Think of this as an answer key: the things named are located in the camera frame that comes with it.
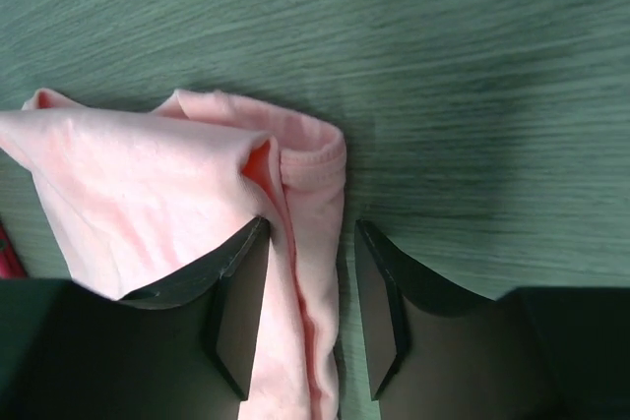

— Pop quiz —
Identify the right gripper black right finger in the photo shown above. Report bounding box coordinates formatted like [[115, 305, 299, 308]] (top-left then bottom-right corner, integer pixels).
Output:
[[354, 219, 522, 419]]

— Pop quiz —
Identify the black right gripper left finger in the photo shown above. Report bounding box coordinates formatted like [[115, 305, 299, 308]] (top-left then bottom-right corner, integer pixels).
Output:
[[117, 215, 272, 420]]

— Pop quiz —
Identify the light pink t shirt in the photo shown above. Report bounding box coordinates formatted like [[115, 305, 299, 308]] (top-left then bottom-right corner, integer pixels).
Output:
[[1, 89, 347, 419]]

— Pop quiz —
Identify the folded magenta t shirt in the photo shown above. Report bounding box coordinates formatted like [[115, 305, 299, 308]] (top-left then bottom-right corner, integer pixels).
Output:
[[0, 224, 27, 279]]

